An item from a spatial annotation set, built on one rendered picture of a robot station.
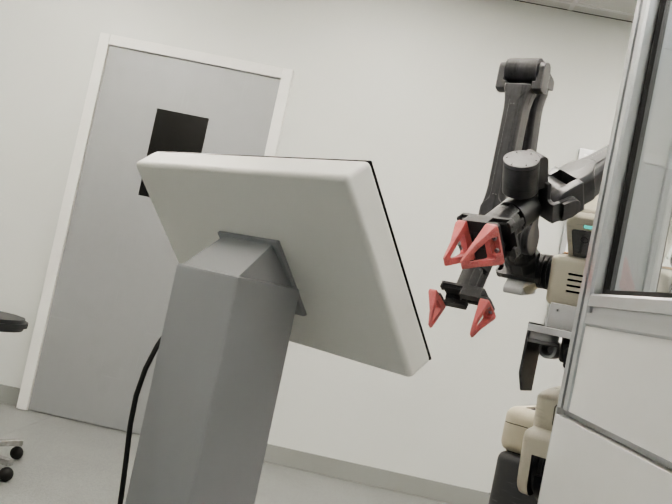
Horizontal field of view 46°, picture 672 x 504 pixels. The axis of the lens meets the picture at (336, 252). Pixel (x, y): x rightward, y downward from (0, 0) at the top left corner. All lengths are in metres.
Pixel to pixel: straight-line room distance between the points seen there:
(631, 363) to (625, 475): 0.11
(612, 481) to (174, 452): 0.61
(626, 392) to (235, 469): 0.57
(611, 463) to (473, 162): 3.74
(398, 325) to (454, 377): 3.42
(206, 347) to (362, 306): 0.23
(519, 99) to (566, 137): 2.80
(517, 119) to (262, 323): 0.90
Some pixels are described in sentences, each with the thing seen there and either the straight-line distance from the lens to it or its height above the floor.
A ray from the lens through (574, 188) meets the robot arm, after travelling 1.36.
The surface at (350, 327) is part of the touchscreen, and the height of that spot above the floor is 0.98.
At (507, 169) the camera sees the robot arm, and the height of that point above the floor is 1.27.
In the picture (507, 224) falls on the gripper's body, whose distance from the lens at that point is 1.24.
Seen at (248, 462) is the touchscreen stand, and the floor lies 0.76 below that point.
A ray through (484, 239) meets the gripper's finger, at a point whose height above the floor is 1.15.
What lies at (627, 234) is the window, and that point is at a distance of 1.00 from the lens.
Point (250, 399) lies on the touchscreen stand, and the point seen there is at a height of 0.85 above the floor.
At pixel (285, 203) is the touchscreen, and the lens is 1.10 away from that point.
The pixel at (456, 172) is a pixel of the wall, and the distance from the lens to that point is 4.52.
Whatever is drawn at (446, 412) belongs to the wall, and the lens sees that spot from 4.51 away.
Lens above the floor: 1.04
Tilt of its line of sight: 2 degrees up
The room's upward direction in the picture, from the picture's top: 12 degrees clockwise
